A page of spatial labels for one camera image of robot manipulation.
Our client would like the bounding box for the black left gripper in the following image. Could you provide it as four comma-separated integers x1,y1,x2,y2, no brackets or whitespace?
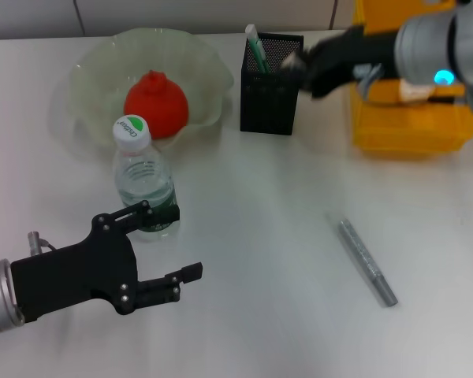
9,199,204,324

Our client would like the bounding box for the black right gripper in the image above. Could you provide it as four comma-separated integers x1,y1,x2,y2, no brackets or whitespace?
300,24,400,100

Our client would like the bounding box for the mint green pen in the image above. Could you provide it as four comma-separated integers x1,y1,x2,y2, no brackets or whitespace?
244,24,271,74

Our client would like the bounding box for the clear bottle with green label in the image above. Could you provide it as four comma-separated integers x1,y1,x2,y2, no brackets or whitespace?
112,114,181,243

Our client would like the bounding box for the white paper ball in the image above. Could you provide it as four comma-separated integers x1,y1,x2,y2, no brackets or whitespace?
400,80,434,102

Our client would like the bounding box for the orange toy fruit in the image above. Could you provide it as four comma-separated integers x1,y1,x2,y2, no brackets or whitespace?
124,69,190,140

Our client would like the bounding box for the grey marker pen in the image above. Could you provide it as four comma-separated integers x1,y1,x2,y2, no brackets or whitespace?
336,219,399,308

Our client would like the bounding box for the black mesh pen holder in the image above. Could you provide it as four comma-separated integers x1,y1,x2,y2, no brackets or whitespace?
240,32,305,136

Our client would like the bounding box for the translucent green wavy fruit bowl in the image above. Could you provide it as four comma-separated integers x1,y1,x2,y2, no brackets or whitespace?
69,27,236,150

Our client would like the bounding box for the yellow plastic bin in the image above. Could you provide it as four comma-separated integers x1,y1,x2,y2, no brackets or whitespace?
352,0,473,158

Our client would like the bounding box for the right wrist cable with connector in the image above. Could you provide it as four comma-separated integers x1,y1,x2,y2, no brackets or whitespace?
357,62,473,114

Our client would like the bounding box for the wrist cable with connector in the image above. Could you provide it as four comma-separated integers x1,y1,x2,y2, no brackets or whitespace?
357,62,473,114
27,231,59,254

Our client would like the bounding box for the left wrist cable with connector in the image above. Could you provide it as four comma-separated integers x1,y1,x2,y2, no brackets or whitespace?
27,231,59,254

